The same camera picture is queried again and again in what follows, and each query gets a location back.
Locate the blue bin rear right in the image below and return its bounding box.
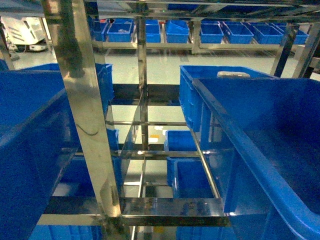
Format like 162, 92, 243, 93
179, 65, 276, 132

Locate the blue bin lower centre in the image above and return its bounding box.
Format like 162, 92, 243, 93
167, 157, 214, 198

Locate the blue bin rear left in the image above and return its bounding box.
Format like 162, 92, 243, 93
21, 63, 115, 114

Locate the large blue bin upper right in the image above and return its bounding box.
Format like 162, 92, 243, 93
193, 77, 320, 240

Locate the large blue bin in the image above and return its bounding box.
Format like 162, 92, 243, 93
0, 70, 80, 240
193, 77, 320, 240

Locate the large blue bin upper left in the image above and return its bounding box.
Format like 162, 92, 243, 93
0, 70, 80, 240

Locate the stainless steel rack frame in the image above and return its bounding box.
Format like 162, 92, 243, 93
0, 0, 320, 240

